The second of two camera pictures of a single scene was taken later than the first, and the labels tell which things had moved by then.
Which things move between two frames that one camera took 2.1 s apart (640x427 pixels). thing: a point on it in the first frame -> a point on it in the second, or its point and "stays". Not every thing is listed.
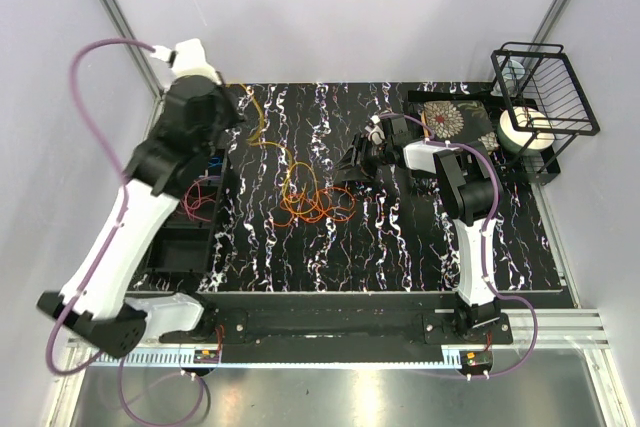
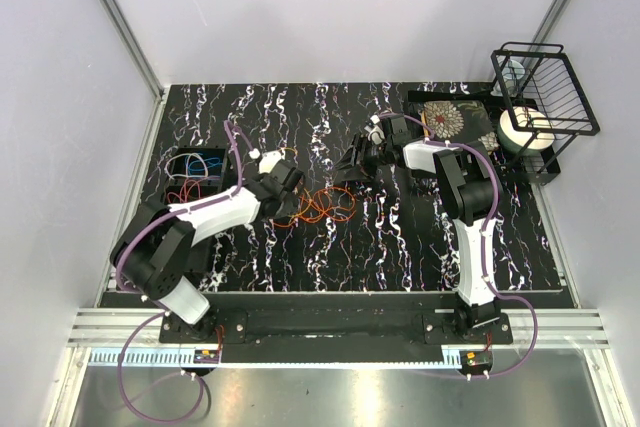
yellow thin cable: x=251 y=142 -> x=289 y=148
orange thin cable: x=323 y=204 stays
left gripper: x=233 y=118 -> x=258 y=181
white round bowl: x=518 y=140 stays
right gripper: x=363 y=172 stays
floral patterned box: x=461 y=121 stays
